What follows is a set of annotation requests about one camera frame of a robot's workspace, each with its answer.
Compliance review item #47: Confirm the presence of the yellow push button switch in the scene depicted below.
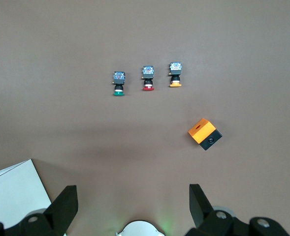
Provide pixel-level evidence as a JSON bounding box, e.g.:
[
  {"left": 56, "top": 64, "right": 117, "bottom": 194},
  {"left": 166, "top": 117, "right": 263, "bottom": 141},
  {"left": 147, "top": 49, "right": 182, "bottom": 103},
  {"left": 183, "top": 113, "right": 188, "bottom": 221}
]
[{"left": 168, "top": 61, "right": 183, "bottom": 89}]

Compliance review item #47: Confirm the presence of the orange and black button box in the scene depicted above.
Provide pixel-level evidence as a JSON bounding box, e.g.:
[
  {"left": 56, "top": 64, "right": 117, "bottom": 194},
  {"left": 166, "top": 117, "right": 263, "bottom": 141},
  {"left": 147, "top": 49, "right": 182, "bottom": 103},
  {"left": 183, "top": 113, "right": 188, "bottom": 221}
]
[{"left": 188, "top": 118, "right": 223, "bottom": 151}]

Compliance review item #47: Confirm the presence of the green push button switch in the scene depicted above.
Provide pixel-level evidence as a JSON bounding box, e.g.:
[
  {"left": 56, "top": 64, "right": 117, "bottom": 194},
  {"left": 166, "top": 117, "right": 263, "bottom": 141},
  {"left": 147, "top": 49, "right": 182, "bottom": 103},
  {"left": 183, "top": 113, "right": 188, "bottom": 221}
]
[{"left": 111, "top": 70, "right": 126, "bottom": 97}]

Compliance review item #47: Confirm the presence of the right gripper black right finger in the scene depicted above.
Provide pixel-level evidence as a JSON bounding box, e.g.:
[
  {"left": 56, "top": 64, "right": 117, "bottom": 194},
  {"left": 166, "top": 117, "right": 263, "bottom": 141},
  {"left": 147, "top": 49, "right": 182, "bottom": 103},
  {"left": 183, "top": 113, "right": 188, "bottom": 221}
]
[{"left": 189, "top": 183, "right": 290, "bottom": 236}]

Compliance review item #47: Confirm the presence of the red push button switch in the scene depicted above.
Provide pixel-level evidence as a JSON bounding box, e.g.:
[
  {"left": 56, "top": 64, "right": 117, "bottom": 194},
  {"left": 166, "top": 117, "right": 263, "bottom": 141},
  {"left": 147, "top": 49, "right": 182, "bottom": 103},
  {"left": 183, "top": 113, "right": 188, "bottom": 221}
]
[{"left": 141, "top": 65, "right": 156, "bottom": 92}]

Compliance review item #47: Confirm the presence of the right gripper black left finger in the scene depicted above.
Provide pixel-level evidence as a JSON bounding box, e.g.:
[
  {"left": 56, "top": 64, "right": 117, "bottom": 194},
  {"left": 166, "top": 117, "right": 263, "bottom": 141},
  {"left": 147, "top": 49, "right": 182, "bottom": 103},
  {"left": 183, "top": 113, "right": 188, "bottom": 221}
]
[{"left": 0, "top": 185, "right": 79, "bottom": 236}]

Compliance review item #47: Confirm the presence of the white drawer cabinet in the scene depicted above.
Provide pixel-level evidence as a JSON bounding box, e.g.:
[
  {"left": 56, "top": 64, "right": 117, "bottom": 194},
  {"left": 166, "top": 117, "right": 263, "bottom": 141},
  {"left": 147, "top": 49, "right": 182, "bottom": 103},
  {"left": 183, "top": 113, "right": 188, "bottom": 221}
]
[{"left": 0, "top": 158, "right": 52, "bottom": 236}]

